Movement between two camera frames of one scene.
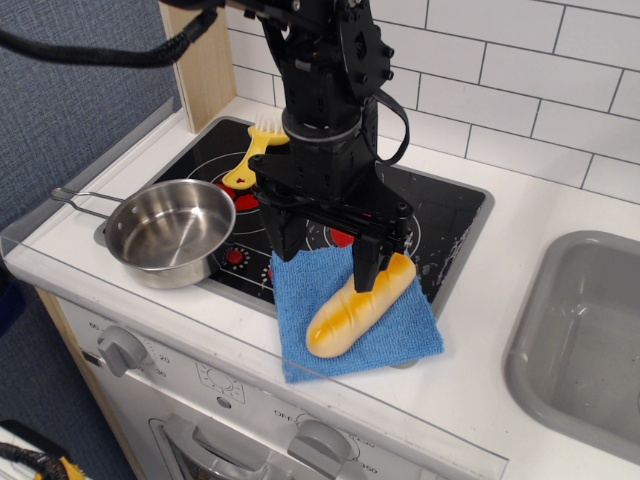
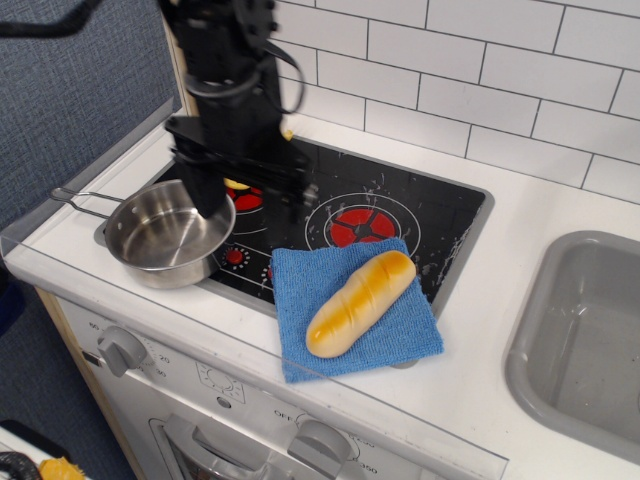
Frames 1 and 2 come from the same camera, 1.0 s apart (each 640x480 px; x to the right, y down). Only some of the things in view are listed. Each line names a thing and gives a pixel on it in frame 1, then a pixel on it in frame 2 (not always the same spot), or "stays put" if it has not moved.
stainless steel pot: x=165 y=235 stays put
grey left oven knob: x=122 y=349 stays put
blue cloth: x=405 y=330 stays put
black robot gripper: x=341 y=185 → x=241 y=136
